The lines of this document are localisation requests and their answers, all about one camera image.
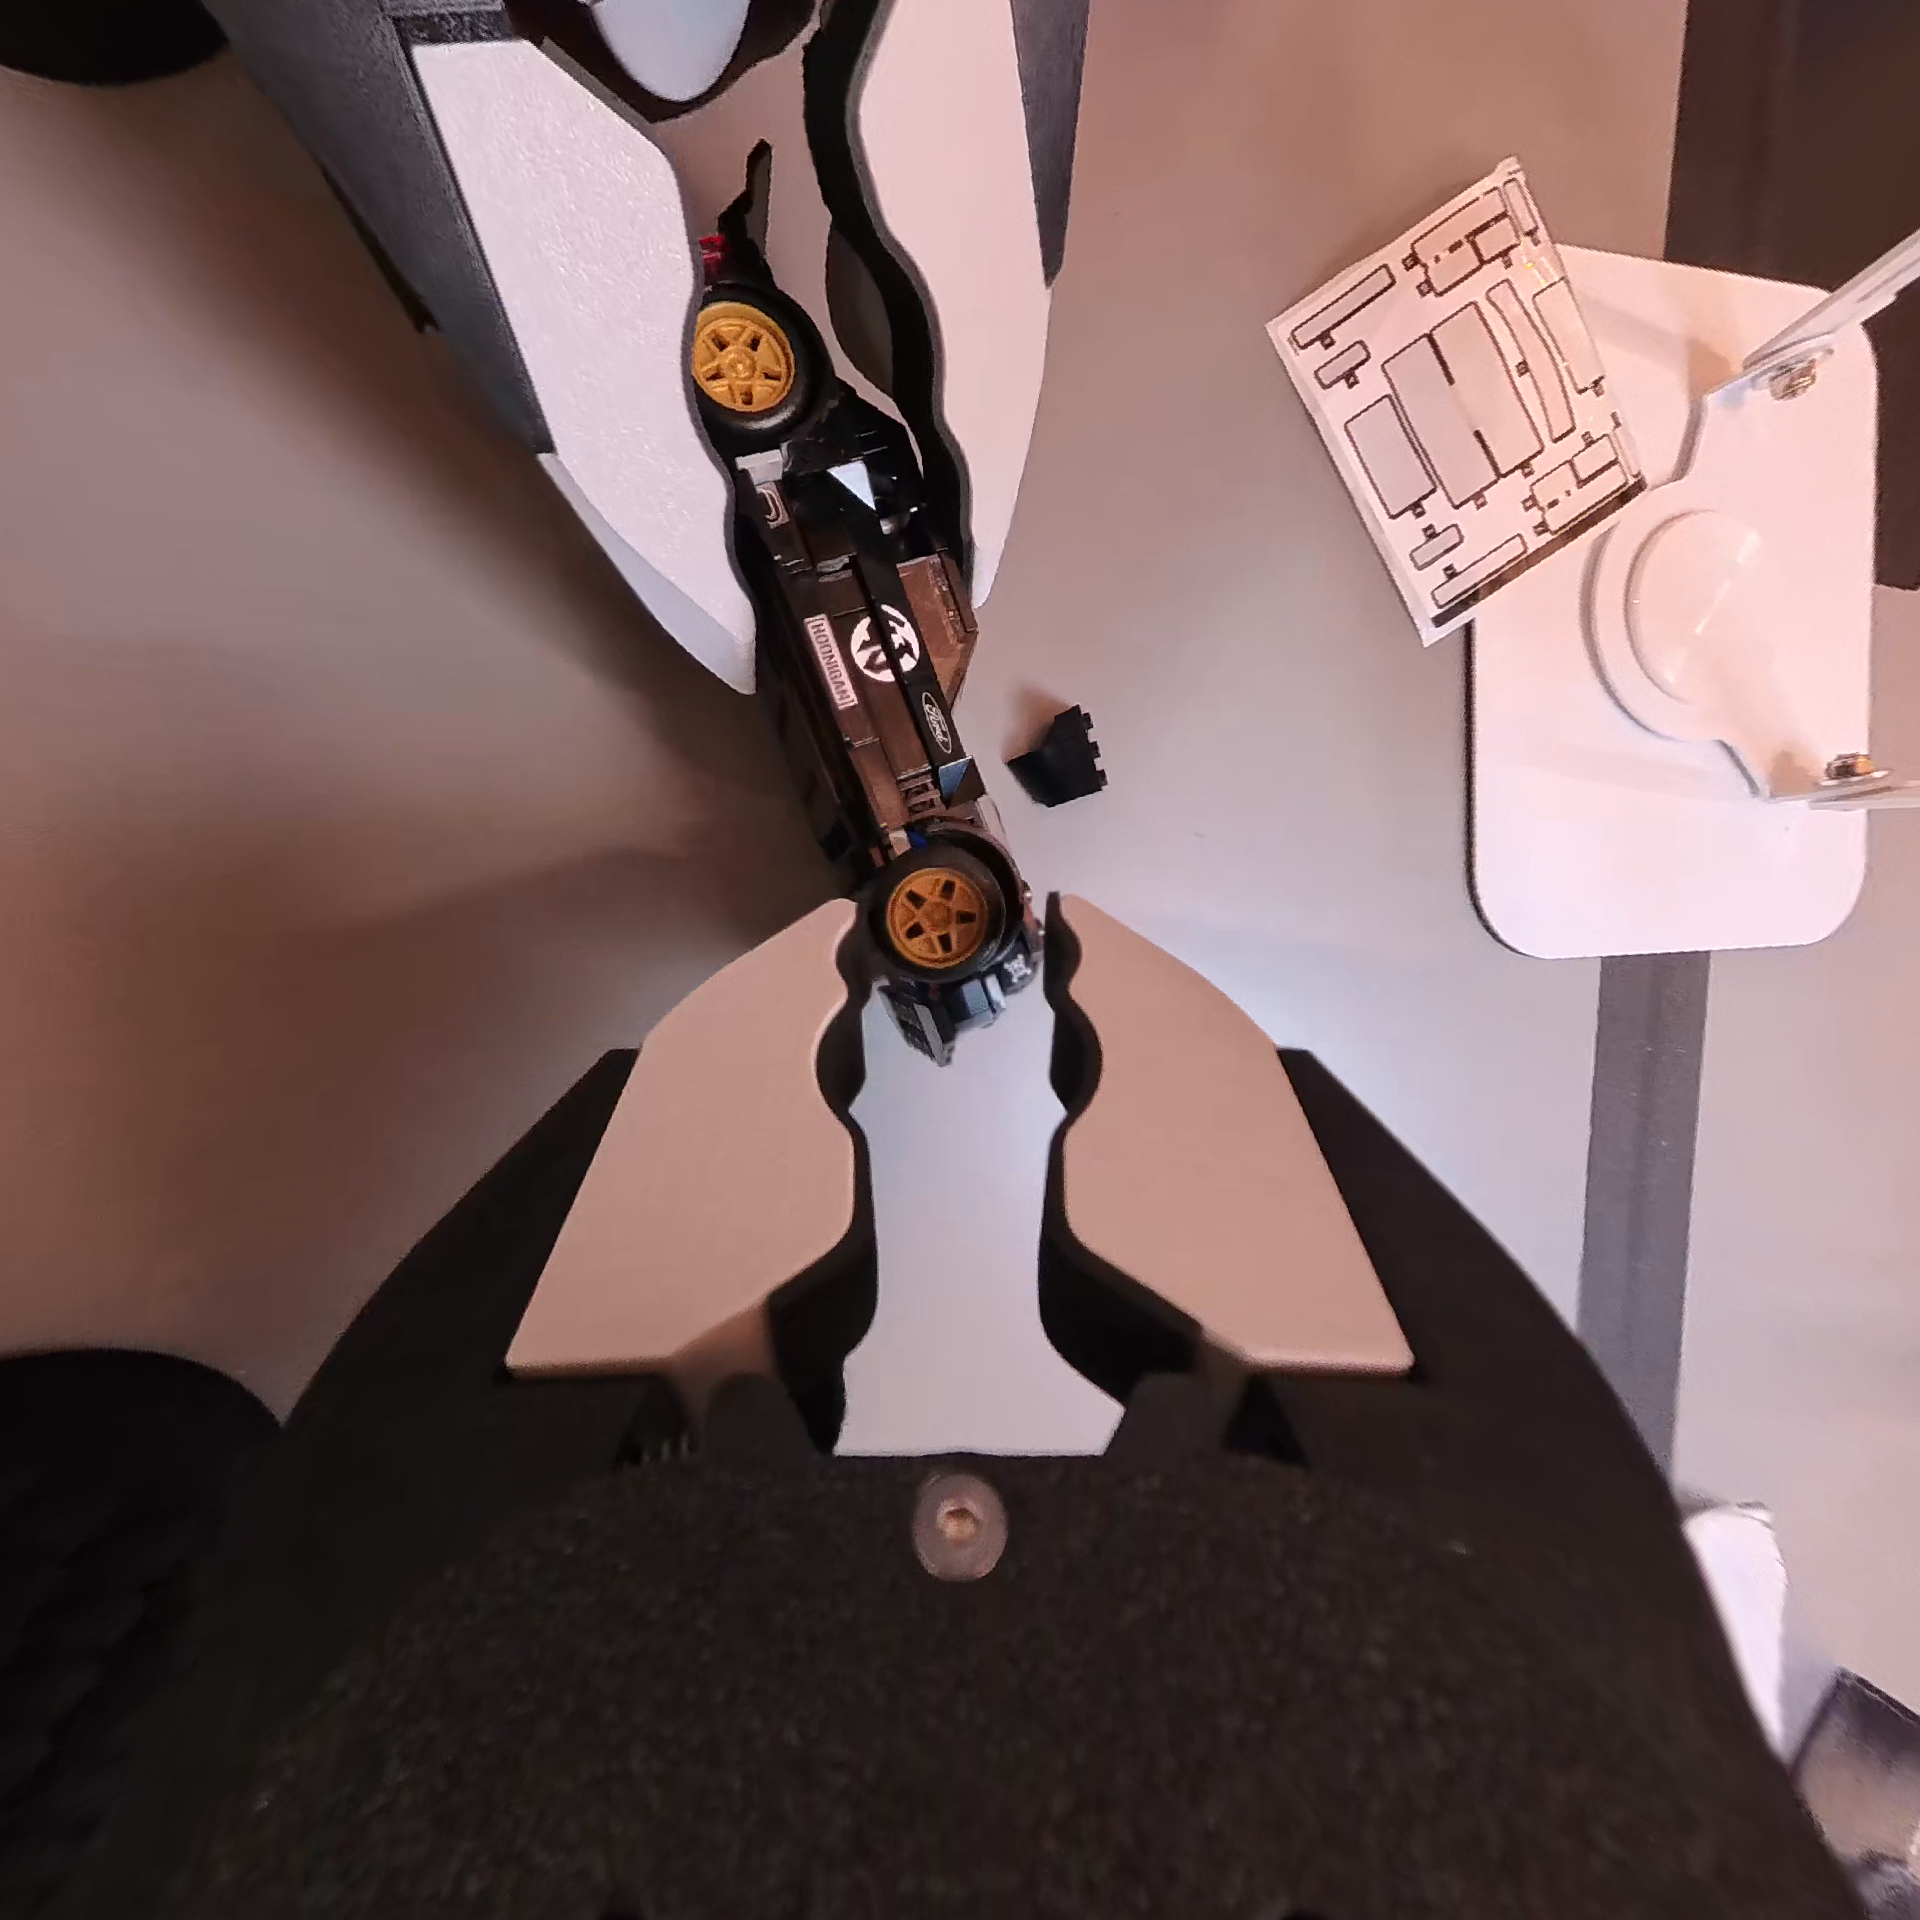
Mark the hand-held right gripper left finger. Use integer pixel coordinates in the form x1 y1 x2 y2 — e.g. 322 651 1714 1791
505 899 877 1442

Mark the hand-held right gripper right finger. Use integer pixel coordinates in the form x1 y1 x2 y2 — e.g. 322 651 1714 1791
1040 891 1418 1413

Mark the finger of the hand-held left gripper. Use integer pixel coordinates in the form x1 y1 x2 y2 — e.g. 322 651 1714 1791
816 0 1059 601
408 32 769 696

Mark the black lego car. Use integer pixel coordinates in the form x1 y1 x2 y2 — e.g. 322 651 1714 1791
686 135 1052 1067

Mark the small black lego brick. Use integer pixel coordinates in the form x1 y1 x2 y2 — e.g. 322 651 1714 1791
1006 698 1114 807

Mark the black dimpled wrist rest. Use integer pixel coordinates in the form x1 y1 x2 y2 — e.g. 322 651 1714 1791
0 0 226 87
0 1351 288 1862

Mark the white sticker sheet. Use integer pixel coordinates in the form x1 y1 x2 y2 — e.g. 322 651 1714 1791
1267 160 1653 647

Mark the white booklet stand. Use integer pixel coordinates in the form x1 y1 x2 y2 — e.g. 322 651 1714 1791
1466 235 1920 962

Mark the clear plastic parts bag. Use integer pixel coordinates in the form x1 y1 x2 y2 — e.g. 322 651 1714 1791
1680 1502 1801 1757

